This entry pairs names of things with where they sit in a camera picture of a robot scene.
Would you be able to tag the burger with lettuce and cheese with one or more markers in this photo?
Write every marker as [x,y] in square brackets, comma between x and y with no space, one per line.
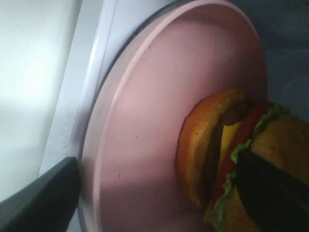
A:
[212,136]

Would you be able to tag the pink round plate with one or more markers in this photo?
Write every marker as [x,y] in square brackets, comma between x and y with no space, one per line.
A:
[182,54]

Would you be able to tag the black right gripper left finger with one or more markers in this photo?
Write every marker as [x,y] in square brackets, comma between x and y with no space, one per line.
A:
[45,205]

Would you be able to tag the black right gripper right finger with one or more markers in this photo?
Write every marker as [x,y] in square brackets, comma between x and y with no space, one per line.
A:
[273,199]

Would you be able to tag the glass microwave turntable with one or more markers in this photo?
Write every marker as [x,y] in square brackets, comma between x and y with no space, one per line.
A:
[119,23]

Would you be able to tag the white microwave oven body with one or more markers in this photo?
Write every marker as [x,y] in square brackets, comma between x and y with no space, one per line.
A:
[45,48]

